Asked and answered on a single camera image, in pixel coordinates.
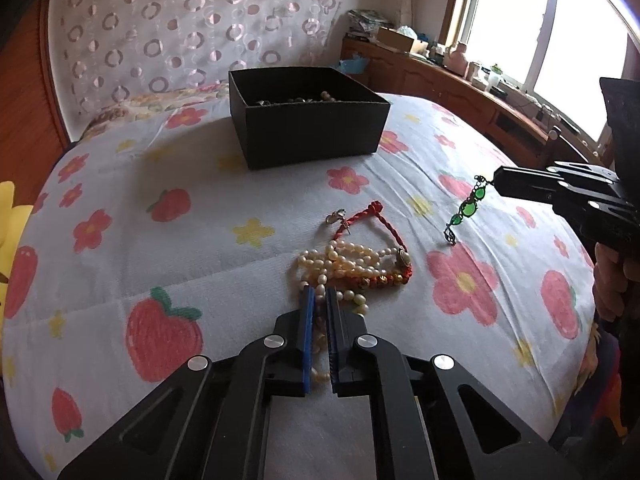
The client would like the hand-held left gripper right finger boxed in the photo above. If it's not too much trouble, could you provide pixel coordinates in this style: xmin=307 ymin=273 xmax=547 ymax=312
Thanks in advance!
xmin=326 ymin=287 xmax=581 ymax=480

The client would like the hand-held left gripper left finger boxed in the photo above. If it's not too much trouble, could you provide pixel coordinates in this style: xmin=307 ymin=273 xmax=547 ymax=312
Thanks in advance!
xmin=57 ymin=285 xmax=317 ymax=480

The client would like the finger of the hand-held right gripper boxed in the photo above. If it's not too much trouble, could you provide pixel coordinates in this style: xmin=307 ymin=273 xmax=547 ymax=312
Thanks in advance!
xmin=496 ymin=185 xmax=633 ymax=213
xmin=492 ymin=162 xmax=621 ymax=188

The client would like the green gem bracelet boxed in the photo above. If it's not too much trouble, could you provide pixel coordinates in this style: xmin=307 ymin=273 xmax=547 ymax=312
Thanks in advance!
xmin=442 ymin=175 xmax=496 ymax=247

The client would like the white pearl necklace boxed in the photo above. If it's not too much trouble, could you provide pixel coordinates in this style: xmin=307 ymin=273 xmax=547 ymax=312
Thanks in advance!
xmin=290 ymin=239 xmax=413 ymax=385

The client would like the red cord bracelet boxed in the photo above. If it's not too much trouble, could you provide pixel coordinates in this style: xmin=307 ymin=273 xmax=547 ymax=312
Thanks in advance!
xmin=334 ymin=201 xmax=416 ymax=288

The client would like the black square box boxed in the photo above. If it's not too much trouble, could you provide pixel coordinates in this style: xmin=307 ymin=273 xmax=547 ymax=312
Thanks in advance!
xmin=228 ymin=65 xmax=391 ymax=171

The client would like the dark wooden bead bracelet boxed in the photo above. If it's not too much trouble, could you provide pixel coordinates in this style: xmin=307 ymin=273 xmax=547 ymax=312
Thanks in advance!
xmin=252 ymin=95 xmax=322 ymax=107

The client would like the person's right hand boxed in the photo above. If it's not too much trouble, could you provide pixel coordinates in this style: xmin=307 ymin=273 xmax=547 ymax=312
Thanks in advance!
xmin=592 ymin=245 xmax=640 ymax=322

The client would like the white container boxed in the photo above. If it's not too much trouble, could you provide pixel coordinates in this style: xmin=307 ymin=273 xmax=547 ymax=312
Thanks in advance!
xmin=467 ymin=61 xmax=488 ymax=91

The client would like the pink teapot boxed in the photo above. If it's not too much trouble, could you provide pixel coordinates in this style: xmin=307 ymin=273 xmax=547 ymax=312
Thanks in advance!
xmin=445 ymin=42 xmax=471 ymax=73

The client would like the long wooden cabinet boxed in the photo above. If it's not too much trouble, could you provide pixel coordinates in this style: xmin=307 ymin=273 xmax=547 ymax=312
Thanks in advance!
xmin=341 ymin=35 xmax=616 ymax=171

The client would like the wooden framed window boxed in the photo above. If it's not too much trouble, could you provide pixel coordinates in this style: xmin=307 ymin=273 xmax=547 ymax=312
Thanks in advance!
xmin=442 ymin=0 xmax=636 ymax=146

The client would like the cardboard box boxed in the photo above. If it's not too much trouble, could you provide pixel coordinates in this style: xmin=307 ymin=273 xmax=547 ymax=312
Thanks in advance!
xmin=376 ymin=27 xmax=416 ymax=54

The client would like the blue bag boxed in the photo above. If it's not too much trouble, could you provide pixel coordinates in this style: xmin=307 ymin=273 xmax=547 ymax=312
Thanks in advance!
xmin=337 ymin=54 xmax=371 ymax=75

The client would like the stack of papers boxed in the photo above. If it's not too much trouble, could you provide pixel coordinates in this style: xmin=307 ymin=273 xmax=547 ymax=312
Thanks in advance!
xmin=347 ymin=9 xmax=393 ymax=38

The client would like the floral quilt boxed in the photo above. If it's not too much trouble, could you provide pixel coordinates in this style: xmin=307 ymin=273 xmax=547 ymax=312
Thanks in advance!
xmin=80 ymin=82 xmax=236 ymax=128

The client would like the yellow plush toy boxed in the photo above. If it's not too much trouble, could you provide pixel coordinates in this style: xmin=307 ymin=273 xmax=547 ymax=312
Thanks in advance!
xmin=0 ymin=180 xmax=36 ymax=321

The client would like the brown wooden wardrobe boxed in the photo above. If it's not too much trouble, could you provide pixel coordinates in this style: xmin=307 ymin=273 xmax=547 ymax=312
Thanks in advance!
xmin=0 ymin=0 xmax=71 ymax=186

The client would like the ring patterned sheer curtain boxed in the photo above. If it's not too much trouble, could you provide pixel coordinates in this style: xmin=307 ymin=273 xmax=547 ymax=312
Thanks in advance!
xmin=47 ymin=0 xmax=351 ymax=126

